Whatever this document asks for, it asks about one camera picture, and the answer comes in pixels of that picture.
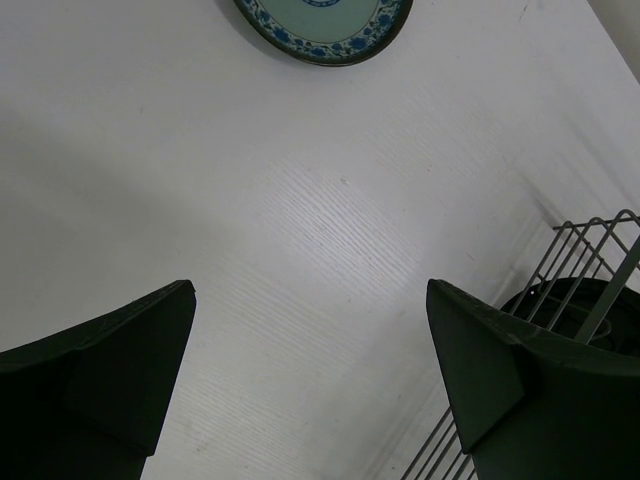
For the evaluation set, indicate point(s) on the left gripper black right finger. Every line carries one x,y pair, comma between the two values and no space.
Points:
529,403

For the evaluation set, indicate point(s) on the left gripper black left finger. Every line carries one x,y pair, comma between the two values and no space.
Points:
90,401

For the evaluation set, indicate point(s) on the black plate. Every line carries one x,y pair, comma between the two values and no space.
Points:
551,305

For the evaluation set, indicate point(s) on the blue patterned plate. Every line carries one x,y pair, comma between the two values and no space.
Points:
331,33

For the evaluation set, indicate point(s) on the grey wire dish rack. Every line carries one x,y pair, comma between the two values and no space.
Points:
597,249

